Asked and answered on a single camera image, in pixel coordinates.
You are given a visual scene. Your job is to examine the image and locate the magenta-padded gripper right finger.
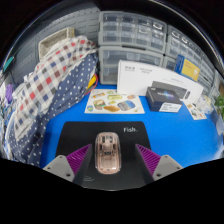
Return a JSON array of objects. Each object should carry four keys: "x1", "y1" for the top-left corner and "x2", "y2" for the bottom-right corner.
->
[{"x1": 134, "y1": 144, "x2": 184, "y2": 185}]

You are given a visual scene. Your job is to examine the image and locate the pink translucent computer mouse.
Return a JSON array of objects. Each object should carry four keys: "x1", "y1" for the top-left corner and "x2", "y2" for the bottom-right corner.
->
[{"x1": 94, "y1": 132, "x2": 122, "y2": 175}]

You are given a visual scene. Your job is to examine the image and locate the long white cardboard box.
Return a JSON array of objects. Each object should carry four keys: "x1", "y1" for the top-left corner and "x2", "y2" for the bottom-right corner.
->
[{"x1": 116, "y1": 59, "x2": 204, "y2": 106}]

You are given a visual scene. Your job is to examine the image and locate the beige woven basket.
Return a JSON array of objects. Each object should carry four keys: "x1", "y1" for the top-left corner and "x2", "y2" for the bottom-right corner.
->
[{"x1": 37, "y1": 27, "x2": 76, "y2": 60}]

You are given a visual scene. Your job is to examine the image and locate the purple bag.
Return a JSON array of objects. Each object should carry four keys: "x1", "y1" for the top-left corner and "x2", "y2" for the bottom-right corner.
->
[{"x1": 4, "y1": 83, "x2": 15, "y2": 105}]

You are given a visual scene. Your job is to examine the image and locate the small dark blue box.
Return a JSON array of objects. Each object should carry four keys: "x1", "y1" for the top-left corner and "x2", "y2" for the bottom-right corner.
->
[{"x1": 145, "y1": 86, "x2": 183, "y2": 113}]

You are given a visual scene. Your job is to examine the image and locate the black mouse pad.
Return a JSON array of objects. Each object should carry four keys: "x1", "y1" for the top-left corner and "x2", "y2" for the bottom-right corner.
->
[{"x1": 54, "y1": 120, "x2": 153, "y2": 191}]

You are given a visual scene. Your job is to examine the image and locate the colourful sticker sheet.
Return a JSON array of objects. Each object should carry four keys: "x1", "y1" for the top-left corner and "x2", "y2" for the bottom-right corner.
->
[
  {"x1": 84, "y1": 88, "x2": 146, "y2": 115},
  {"x1": 184, "y1": 101, "x2": 208, "y2": 121}
]

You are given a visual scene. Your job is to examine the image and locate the red blue checkered cloth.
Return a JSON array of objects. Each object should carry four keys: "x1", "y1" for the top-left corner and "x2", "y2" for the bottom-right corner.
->
[{"x1": 13, "y1": 35, "x2": 98, "y2": 141}]

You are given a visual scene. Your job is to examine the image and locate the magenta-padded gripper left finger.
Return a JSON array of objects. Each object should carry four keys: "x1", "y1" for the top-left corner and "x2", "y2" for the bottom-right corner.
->
[{"x1": 43, "y1": 143, "x2": 94, "y2": 187}]

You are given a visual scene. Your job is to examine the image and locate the blue polka-dot cloth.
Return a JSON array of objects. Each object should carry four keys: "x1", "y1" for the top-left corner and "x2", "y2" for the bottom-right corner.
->
[{"x1": 8, "y1": 53, "x2": 99, "y2": 168}]

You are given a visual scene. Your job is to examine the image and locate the teal wall-mounted holder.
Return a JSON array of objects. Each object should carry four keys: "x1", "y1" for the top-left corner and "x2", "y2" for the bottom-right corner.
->
[{"x1": 2, "y1": 55, "x2": 16, "y2": 73}]

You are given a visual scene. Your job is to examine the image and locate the clear plastic parts box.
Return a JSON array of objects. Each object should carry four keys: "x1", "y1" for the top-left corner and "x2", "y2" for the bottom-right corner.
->
[{"x1": 196, "y1": 94, "x2": 216, "y2": 114}]

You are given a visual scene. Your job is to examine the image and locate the yellow and blue box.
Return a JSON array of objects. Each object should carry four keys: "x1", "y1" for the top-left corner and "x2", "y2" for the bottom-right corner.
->
[{"x1": 174, "y1": 54, "x2": 201, "y2": 82}]

